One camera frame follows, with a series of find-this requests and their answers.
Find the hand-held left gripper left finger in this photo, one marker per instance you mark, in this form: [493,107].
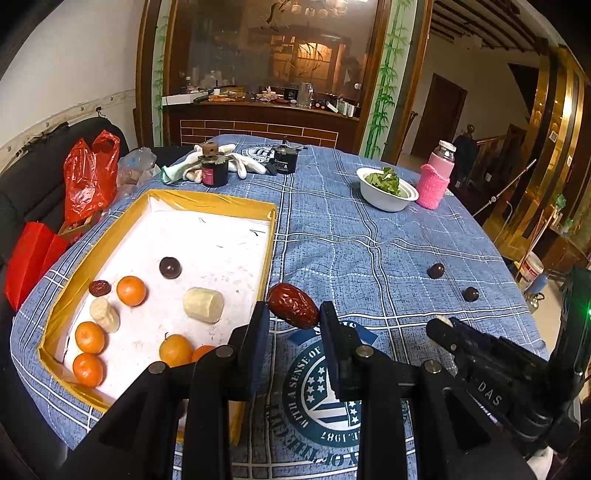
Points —
[258,346]

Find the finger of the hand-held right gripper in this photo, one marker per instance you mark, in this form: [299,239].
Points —
[461,337]

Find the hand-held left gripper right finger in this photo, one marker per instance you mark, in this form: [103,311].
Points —
[332,350]

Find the dark round chestnut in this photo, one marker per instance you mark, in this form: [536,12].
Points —
[471,294]
[435,271]
[169,267]

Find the bright red date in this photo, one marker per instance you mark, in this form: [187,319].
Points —
[291,302]

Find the small orange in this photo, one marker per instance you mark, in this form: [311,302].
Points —
[87,370]
[131,290]
[90,338]
[202,353]

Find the large white sugarcane piece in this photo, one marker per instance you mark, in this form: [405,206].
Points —
[203,304]

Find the large orange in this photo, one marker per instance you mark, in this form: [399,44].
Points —
[175,351]

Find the yellow shallow cardboard box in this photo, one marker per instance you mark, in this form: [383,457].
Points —
[207,240]

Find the dark red date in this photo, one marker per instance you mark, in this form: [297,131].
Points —
[99,288]

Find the steel kettle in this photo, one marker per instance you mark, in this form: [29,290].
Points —
[535,301]

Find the white bucket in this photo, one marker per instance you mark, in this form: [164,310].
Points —
[531,272]

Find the blue plaid tablecloth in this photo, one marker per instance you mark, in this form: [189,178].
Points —
[369,249]

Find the pink bottle with knitted sleeve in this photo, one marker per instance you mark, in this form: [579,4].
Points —
[434,184]

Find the white bowl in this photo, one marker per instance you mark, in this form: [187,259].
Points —
[388,201]

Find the metal mop pole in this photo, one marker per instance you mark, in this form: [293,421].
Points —
[505,187]

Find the green lettuce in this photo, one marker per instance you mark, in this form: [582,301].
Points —
[383,181]

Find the black jar with cork lid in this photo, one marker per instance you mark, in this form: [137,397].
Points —
[214,173]

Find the white glove with green cuff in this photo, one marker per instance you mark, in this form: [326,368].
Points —
[178,173]

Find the wooden stair railing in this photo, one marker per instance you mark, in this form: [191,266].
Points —
[503,147]

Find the clear plastic bag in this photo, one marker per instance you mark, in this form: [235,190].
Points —
[136,167]

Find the wooden counter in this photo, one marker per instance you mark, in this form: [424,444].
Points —
[258,124]

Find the brown wooden door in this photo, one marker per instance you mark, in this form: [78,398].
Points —
[438,115]

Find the red plastic bag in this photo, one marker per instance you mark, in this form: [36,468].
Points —
[87,180]

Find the red paper bag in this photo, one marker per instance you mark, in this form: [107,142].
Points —
[32,263]

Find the glass pitcher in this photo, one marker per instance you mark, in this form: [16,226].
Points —
[304,94]

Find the black sofa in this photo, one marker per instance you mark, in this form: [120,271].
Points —
[32,184]

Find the dark jacket on stair post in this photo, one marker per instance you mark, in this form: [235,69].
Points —
[464,145]

